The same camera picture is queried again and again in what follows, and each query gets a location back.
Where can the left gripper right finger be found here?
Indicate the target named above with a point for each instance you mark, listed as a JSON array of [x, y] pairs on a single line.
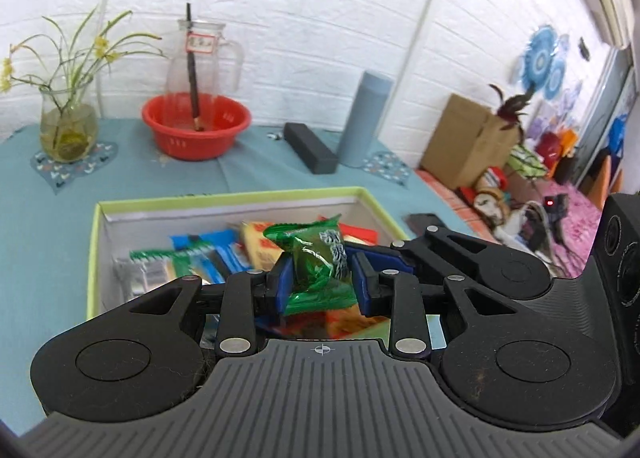
[[503, 361]]

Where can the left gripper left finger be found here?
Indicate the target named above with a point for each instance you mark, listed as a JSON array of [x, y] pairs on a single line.
[[152, 353]]

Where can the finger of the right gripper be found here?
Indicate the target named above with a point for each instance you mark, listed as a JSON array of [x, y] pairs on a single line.
[[380, 258]]

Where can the green plum candy packet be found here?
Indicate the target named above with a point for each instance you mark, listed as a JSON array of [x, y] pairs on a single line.
[[322, 279]]

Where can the red egg roll bag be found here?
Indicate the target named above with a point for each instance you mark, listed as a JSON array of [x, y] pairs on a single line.
[[357, 233]]

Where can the smartphone with pink case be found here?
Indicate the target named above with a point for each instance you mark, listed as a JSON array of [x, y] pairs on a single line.
[[419, 223]]

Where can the green cracker packet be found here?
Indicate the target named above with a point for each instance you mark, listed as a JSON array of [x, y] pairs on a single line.
[[145, 270]]

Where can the green cardboard snack box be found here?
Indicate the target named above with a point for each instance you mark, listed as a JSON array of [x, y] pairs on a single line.
[[122, 226]]

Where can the black rectangular case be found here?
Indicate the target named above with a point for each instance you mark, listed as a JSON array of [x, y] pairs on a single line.
[[315, 155]]

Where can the blue snack packet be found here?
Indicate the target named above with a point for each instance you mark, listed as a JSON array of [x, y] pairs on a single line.
[[216, 255]]

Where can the white power strip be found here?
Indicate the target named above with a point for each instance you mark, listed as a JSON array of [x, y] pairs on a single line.
[[509, 233]]

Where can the doll figurine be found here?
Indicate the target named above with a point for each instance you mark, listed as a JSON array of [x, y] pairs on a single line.
[[490, 200]]

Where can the grey-blue thermos bottle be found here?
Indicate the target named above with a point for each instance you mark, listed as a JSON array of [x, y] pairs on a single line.
[[367, 109]]

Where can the brown cardboard box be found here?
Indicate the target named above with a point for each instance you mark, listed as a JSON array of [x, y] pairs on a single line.
[[467, 141]]

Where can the teal tablecloth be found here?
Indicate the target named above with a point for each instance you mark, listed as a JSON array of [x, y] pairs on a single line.
[[45, 236]]

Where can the red plastic basin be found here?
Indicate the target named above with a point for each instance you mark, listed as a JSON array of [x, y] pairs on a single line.
[[180, 135]]

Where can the glass vase with flowers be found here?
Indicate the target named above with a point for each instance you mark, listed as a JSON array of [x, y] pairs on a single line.
[[62, 68]]

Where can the blue paper fan decoration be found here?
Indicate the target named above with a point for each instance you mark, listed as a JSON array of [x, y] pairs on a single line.
[[544, 62]]

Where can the clear glass pitcher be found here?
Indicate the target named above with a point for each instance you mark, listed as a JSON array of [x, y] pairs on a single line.
[[218, 61]]

